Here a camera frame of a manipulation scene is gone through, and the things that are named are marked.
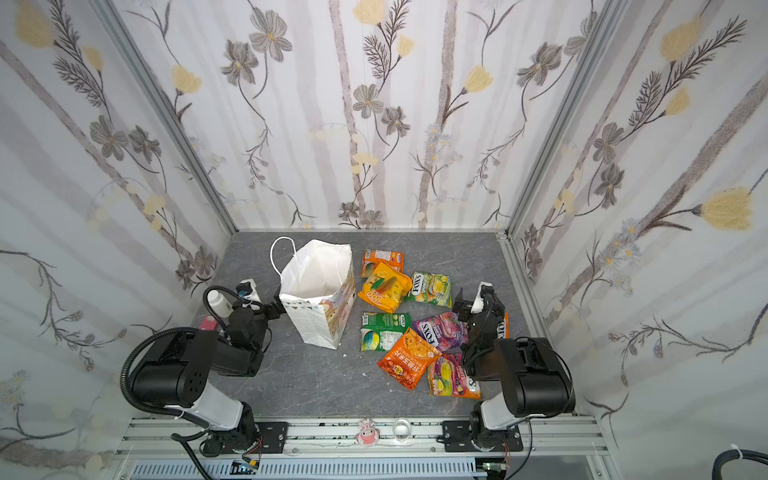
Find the white cartoon paper bag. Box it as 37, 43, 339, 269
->
270, 236, 356, 350

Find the orange corn snack bag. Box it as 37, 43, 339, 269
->
377, 328, 442, 390

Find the yellow orange snack bag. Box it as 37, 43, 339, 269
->
358, 263, 413, 314

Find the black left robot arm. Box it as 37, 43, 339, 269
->
119, 285, 288, 460

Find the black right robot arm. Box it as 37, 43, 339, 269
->
452, 282, 575, 451

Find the red orange Fox's candy bag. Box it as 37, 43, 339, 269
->
502, 312, 511, 339

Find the purple Fox's berries bag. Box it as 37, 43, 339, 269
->
412, 312, 468, 353

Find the pink yellow Fox's candy bag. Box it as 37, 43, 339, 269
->
427, 353, 482, 400

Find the green yellow Fox's candy bag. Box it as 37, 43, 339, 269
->
405, 271, 453, 308

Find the green Fox's tea packet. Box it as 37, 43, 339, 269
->
360, 312, 411, 352

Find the clear round suction cup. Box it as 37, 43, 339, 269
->
392, 418, 412, 441

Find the small orange snack packet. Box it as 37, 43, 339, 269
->
361, 249, 404, 278

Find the pink pig sticker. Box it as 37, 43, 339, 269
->
355, 418, 380, 447

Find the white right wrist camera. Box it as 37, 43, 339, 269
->
470, 282, 494, 314

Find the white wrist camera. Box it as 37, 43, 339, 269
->
235, 279, 261, 303
470, 282, 494, 314

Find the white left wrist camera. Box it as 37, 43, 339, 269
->
235, 279, 261, 303

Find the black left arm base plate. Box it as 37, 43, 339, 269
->
254, 421, 289, 454

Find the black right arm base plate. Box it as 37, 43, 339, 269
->
437, 420, 524, 453

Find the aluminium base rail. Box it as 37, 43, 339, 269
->
105, 415, 620, 479

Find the white slotted cable duct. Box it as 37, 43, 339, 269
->
128, 457, 487, 480

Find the black corrugated cable hose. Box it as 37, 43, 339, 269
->
711, 445, 768, 480

